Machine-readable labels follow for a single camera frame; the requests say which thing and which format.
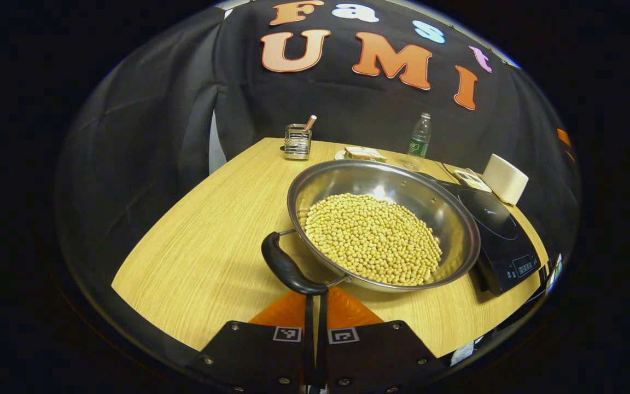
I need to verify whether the white box-shaped toaster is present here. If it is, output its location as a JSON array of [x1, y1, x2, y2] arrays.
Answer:
[[482, 154, 529, 206]]

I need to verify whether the pile of soybeans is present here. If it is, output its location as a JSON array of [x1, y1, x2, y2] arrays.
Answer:
[[304, 193, 443, 287]]

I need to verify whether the black backdrop cloth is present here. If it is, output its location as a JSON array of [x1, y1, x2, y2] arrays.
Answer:
[[55, 0, 582, 307]]

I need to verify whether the white plate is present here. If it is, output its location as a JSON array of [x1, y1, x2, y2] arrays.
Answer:
[[335, 149, 388, 164]]

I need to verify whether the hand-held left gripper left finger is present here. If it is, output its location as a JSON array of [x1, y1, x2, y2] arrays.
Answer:
[[186, 288, 316, 394]]

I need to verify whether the metal wire utensil holder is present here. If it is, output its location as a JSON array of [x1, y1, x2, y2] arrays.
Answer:
[[284, 124, 312, 160]]

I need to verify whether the clear plastic water bottle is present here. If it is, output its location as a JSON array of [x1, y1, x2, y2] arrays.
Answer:
[[404, 113, 432, 171]]

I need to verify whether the black induction cooktop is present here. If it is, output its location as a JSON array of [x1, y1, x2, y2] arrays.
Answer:
[[416, 171, 543, 297]]

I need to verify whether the steel pot with black handle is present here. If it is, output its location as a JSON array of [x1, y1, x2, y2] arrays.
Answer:
[[261, 159, 481, 296]]

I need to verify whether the small white remote device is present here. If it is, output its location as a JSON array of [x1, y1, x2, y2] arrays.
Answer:
[[453, 169, 492, 192]]

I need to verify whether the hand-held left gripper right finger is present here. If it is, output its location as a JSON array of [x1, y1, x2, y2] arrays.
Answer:
[[315, 287, 450, 394]]

